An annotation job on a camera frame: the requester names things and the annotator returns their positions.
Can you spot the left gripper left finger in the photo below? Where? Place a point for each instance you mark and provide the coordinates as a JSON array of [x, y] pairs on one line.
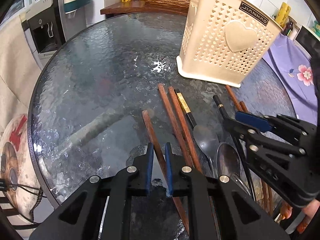
[[100, 208]]

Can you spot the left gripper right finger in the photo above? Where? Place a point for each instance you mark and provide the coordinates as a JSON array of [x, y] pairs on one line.
[[217, 208]]

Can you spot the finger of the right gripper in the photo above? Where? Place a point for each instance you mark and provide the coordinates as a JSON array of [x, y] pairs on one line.
[[290, 128], [247, 123]]

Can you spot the steel spoon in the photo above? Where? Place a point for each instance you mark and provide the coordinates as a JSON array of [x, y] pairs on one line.
[[228, 164], [208, 143]]

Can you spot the black gold-banded chopstick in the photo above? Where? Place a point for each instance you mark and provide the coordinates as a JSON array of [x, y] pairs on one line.
[[186, 109], [238, 146]]

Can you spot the right hand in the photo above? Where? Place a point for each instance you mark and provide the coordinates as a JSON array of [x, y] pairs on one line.
[[307, 213]]

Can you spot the purple floral cloth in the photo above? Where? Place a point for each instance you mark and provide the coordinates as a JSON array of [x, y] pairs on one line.
[[293, 69]]

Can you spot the cream heart utensil holder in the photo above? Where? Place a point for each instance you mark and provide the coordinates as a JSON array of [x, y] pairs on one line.
[[223, 40]]

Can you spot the yellow packet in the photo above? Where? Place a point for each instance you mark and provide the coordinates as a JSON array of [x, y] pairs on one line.
[[283, 14]]

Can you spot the beige chair cover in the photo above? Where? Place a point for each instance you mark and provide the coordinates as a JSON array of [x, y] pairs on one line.
[[19, 72]]

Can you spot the wooden side counter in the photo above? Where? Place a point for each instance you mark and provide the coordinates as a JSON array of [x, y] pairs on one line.
[[139, 6]]

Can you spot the water dispenser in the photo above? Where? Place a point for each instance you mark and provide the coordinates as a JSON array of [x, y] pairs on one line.
[[47, 27]]

